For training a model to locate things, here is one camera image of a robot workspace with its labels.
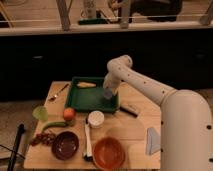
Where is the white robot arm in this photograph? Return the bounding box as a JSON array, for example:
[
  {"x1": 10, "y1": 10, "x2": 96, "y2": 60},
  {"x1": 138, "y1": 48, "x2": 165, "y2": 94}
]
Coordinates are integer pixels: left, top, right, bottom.
[{"x1": 103, "y1": 55, "x2": 213, "y2": 171}]

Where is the green plastic tray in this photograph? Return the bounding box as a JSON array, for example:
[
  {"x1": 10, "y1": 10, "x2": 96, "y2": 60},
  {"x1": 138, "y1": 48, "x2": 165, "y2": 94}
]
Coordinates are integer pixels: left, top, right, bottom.
[{"x1": 65, "y1": 77, "x2": 119, "y2": 113}]

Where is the yellow corn cob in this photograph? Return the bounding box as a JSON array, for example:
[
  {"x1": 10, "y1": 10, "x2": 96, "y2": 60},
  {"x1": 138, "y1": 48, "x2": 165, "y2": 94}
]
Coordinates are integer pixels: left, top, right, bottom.
[{"x1": 77, "y1": 82, "x2": 96, "y2": 88}]

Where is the white small cup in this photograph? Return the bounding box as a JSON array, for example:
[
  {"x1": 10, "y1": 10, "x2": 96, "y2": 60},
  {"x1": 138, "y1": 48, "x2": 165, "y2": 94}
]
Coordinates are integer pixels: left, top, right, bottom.
[{"x1": 88, "y1": 111, "x2": 104, "y2": 128}]

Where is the orange fruit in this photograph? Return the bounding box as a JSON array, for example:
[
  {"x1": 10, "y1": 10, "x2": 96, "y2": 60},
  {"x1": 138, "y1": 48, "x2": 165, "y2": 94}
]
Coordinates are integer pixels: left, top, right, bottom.
[{"x1": 63, "y1": 107, "x2": 76, "y2": 121}]

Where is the wooden cutting board table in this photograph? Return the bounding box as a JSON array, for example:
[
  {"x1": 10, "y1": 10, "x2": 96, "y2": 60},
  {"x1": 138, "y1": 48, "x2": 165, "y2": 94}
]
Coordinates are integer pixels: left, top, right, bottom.
[{"x1": 24, "y1": 83, "x2": 160, "y2": 171}]

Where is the metal fork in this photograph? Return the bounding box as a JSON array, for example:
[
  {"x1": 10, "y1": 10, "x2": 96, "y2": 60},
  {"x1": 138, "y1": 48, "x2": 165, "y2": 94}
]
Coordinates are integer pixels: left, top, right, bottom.
[{"x1": 48, "y1": 84, "x2": 69, "y2": 102}]

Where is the orange bowl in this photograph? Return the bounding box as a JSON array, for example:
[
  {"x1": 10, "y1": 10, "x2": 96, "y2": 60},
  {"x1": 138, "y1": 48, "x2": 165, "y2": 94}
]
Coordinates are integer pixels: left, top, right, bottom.
[{"x1": 93, "y1": 137, "x2": 125, "y2": 171}]

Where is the green chili pepper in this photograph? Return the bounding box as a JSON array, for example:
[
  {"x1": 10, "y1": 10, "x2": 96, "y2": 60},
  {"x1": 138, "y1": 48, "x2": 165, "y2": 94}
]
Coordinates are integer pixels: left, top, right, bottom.
[{"x1": 41, "y1": 122, "x2": 67, "y2": 132}]

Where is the green white bottle base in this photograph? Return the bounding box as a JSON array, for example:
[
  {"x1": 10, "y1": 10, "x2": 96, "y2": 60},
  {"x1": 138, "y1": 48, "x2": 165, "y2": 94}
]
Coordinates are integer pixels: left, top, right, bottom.
[{"x1": 77, "y1": 0, "x2": 111, "y2": 26}]

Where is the light green cup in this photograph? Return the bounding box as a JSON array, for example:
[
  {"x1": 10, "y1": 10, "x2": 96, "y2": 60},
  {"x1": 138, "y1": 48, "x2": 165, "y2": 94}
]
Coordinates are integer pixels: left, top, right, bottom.
[{"x1": 32, "y1": 106, "x2": 48, "y2": 122}]

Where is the blue grey folded cloth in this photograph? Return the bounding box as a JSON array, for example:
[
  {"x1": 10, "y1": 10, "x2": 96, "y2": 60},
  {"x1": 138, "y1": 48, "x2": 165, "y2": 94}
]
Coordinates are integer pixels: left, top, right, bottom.
[{"x1": 146, "y1": 127, "x2": 161, "y2": 155}]

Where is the dark purple bowl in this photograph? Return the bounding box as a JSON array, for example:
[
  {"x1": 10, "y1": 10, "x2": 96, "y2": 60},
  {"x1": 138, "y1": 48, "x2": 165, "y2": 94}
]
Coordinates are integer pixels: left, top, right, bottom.
[{"x1": 51, "y1": 131, "x2": 79, "y2": 160}]

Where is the red grape bunch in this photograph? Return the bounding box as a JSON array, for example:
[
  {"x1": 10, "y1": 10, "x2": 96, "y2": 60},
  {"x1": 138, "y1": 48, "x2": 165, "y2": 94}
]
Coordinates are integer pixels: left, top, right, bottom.
[{"x1": 30, "y1": 132, "x2": 56, "y2": 146}]

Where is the black pole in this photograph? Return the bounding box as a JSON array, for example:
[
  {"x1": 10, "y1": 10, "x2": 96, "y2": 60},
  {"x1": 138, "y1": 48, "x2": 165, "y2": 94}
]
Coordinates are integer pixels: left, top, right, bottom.
[{"x1": 7, "y1": 124, "x2": 25, "y2": 171}]

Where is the wooden railing post right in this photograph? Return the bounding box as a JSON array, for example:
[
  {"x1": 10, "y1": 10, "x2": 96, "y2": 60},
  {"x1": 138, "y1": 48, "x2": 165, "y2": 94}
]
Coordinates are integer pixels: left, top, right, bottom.
[{"x1": 120, "y1": 0, "x2": 131, "y2": 29}]

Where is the wooden railing post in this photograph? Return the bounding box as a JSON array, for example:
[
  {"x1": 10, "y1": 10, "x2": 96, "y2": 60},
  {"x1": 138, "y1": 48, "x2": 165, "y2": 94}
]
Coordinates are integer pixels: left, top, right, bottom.
[
  {"x1": 120, "y1": 0, "x2": 131, "y2": 29},
  {"x1": 56, "y1": 0, "x2": 70, "y2": 31}
]

